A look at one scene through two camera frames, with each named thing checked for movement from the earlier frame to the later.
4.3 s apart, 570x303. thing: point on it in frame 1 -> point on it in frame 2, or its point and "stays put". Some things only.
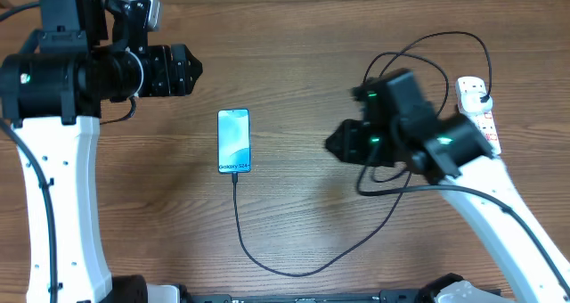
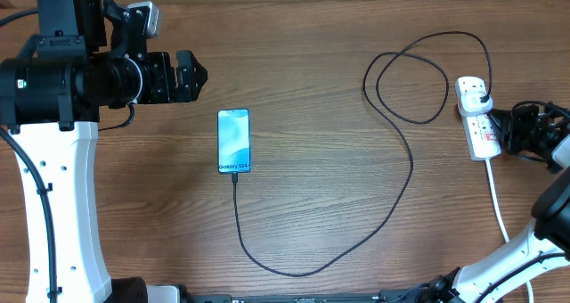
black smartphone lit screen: x=234 y=141 stays put
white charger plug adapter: x=471 y=102 stays put
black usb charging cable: x=400 y=53 stays put
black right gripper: x=345 y=135 -> x=506 y=121
